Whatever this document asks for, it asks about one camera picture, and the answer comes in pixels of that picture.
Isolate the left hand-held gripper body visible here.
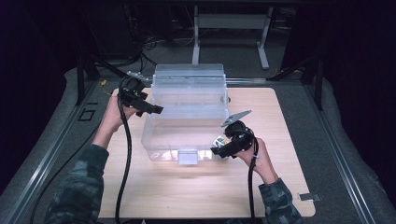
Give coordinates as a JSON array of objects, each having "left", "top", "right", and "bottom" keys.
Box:
[{"left": 117, "top": 71, "right": 149, "bottom": 108}]

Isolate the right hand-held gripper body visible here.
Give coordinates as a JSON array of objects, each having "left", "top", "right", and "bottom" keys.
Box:
[{"left": 220, "top": 109, "right": 256, "bottom": 153}]

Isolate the clear plastic tiered storage box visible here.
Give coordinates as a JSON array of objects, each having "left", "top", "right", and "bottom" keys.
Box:
[{"left": 140, "top": 63, "right": 232, "bottom": 166}]

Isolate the person's left hand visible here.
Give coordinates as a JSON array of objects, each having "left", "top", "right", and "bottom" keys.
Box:
[{"left": 102, "top": 94, "right": 138, "bottom": 133}]

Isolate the person's right hand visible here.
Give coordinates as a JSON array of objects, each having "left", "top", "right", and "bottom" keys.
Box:
[{"left": 234, "top": 138, "right": 279, "bottom": 185}]

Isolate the yellow connector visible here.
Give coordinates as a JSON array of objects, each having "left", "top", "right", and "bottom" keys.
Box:
[{"left": 100, "top": 79, "right": 112, "bottom": 96}]

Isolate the white metal stand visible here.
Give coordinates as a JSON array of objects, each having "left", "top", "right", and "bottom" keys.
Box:
[{"left": 191, "top": 5, "right": 275, "bottom": 70}]

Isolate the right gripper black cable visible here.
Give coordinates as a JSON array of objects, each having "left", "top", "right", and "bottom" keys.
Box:
[{"left": 247, "top": 136, "right": 260, "bottom": 224}]

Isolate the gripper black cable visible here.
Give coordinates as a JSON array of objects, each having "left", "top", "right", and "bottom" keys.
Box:
[
  {"left": 115, "top": 77, "right": 134, "bottom": 224},
  {"left": 247, "top": 136, "right": 260, "bottom": 224}
]

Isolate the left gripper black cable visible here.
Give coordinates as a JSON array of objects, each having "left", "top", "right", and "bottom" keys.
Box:
[{"left": 115, "top": 77, "right": 134, "bottom": 224}]

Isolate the black metal post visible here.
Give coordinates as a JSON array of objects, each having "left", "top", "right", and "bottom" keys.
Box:
[
  {"left": 269, "top": 55, "right": 323, "bottom": 110},
  {"left": 76, "top": 55, "right": 101, "bottom": 106}
]

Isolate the tangle of black floor cables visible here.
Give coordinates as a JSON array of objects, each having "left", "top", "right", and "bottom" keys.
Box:
[{"left": 124, "top": 6, "right": 163, "bottom": 63}]

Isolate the short aluminium rail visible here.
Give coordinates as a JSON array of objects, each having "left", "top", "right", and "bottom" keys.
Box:
[{"left": 225, "top": 77, "right": 267, "bottom": 85}]

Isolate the long aluminium rail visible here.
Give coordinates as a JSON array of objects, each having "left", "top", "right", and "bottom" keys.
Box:
[
  {"left": 303, "top": 85, "right": 377, "bottom": 224},
  {"left": 0, "top": 81, "right": 99, "bottom": 224}
]

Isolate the thin black floor cable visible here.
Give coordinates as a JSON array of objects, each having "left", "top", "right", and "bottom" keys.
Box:
[{"left": 29, "top": 119, "right": 104, "bottom": 224}]

